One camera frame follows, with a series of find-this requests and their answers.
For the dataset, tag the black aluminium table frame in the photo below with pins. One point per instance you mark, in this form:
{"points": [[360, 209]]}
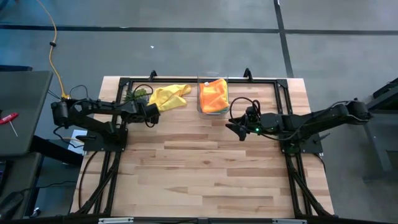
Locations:
{"points": [[186, 80]]}

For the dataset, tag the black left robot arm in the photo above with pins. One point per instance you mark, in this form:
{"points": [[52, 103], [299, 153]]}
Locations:
{"points": [[93, 115]]}

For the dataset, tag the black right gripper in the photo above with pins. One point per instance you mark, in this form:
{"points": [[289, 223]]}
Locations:
{"points": [[264, 121]]}

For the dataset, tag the clear plastic bin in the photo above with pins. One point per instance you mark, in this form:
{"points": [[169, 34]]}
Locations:
{"points": [[213, 115]]}

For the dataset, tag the grey side table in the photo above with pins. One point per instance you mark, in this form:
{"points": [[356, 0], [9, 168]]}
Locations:
{"points": [[25, 112]]}

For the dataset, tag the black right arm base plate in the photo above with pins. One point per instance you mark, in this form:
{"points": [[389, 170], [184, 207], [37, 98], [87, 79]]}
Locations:
{"points": [[311, 146]]}

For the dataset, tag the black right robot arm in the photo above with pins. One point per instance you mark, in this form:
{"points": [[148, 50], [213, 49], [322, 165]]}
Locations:
{"points": [[317, 119]]}

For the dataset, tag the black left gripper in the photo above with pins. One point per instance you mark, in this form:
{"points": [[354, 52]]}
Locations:
{"points": [[146, 112]]}

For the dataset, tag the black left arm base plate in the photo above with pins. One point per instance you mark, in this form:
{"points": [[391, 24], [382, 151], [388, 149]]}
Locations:
{"points": [[93, 144]]}

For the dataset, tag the potted succulent plant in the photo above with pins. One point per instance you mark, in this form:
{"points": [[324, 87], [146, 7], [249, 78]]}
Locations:
{"points": [[136, 94]]}

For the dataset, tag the silver frame bracket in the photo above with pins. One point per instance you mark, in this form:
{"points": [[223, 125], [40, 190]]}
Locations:
{"points": [[115, 221], [289, 221]]}

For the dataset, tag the yellow microfiber towel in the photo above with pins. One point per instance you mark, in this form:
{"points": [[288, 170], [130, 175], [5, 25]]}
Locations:
{"points": [[169, 96]]}

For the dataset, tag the orange microfiber towel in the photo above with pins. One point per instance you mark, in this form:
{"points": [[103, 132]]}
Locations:
{"points": [[214, 95]]}

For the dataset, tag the black workbench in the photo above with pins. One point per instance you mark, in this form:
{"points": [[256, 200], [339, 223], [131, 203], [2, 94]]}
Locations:
{"points": [[379, 124]]}

